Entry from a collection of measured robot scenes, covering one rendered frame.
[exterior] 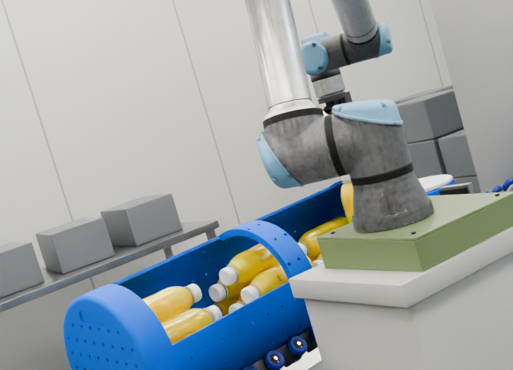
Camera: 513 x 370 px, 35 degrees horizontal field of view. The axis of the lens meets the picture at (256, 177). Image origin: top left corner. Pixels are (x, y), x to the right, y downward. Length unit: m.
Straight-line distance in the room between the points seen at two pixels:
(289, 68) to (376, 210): 0.31
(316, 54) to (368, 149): 0.47
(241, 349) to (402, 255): 0.43
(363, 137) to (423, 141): 3.88
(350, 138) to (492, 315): 0.40
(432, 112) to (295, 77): 3.78
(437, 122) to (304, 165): 3.84
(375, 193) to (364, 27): 0.48
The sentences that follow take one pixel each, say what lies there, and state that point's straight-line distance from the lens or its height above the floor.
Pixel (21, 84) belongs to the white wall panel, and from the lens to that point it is 5.17.
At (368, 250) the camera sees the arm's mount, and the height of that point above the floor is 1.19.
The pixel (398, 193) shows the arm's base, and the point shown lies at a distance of 1.45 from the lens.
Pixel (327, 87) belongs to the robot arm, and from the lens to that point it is 1.97.
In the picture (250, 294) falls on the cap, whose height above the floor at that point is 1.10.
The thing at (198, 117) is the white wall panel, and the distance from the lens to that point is 5.60.
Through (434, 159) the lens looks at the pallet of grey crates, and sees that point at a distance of 5.28.
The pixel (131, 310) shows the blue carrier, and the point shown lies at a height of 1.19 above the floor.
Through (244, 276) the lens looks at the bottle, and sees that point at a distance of 1.78.
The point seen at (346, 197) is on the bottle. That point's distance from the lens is 1.99.
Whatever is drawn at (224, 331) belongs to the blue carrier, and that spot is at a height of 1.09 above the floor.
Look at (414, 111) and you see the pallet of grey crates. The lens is 5.30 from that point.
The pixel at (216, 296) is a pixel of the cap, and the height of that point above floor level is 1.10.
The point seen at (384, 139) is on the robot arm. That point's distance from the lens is 1.44.
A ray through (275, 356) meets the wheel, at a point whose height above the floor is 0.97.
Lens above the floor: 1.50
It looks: 5 degrees down
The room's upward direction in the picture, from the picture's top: 16 degrees counter-clockwise
